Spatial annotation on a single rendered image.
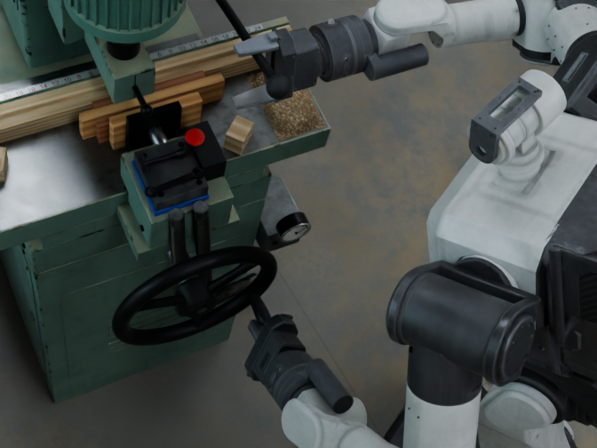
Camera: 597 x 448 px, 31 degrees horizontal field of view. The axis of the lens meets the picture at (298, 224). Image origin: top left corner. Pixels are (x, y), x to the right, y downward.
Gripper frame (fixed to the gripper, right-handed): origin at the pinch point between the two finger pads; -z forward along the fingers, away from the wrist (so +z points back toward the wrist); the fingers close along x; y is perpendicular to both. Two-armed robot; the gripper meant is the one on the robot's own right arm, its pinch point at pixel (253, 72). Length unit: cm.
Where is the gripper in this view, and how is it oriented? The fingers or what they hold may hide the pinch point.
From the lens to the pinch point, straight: 158.3
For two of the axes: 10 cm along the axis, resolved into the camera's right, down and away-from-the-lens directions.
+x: -0.7, 6.1, 7.9
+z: 9.0, -3.0, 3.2
